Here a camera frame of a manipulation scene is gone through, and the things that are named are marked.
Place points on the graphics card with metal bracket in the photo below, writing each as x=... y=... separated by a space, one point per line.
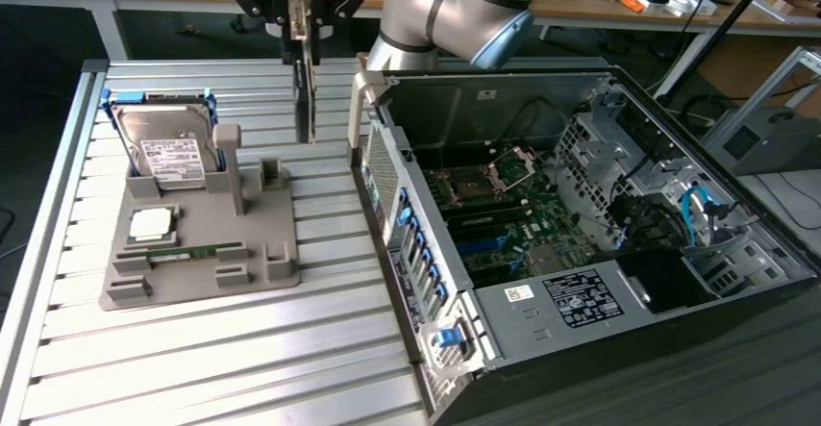
x=305 y=99

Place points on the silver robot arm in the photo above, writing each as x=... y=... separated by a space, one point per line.
x=449 y=7

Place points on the open black PC case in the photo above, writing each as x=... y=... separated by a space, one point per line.
x=474 y=118

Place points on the hard disk in blue caddy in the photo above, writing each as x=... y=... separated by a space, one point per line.
x=167 y=157

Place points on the metal socket cover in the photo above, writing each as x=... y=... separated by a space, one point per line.
x=513 y=153

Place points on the CPU socket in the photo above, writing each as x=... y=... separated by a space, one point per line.
x=472 y=186

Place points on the small orange box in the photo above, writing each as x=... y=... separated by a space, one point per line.
x=639 y=2

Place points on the silver CPU chip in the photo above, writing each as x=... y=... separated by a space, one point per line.
x=151 y=224

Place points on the perforated metal disk bay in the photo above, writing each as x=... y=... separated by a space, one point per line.
x=597 y=166

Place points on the green RAM stick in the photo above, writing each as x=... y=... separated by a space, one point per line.
x=183 y=252

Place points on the blue expansion slot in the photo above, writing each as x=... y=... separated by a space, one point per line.
x=484 y=245

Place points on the small white box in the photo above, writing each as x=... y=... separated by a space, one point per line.
x=689 y=7

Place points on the green motherboard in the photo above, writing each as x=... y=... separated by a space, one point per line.
x=545 y=233

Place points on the grey plastic parts rack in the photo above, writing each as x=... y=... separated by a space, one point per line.
x=193 y=277

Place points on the black stand pole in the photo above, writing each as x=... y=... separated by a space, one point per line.
x=725 y=32

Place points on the black cooling fan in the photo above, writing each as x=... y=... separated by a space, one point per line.
x=641 y=219

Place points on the grey power supply unit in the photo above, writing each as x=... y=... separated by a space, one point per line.
x=513 y=320

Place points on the blue case latch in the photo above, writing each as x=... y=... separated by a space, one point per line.
x=448 y=338

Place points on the grey computer tower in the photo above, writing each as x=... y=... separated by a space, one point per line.
x=769 y=142

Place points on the grey metal disk bay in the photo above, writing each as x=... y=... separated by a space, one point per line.
x=725 y=272

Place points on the aluminium profile frame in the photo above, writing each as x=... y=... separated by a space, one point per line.
x=792 y=67

